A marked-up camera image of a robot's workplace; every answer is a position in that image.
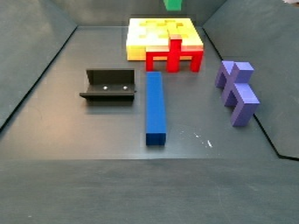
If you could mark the purple cross-shaped block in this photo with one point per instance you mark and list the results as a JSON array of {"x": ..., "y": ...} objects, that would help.
[{"x": 232, "y": 79}]

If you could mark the black angle bracket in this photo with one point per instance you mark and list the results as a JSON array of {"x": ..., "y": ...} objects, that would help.
[{"x": 109, "y": 84}]

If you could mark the blue long block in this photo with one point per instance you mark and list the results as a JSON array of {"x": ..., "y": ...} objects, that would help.
[{"x": 155, "y": 112}]

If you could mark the yellow slotted board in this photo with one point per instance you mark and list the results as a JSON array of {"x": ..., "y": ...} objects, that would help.
[{"x": 152, "y": 31}]

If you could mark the red cross-shaped block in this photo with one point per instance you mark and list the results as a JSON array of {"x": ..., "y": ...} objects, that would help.
[{"x": 172, "y": 52}]

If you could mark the green long block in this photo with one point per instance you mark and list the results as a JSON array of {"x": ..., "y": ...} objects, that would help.
[{"x": 172, "y": 5}]

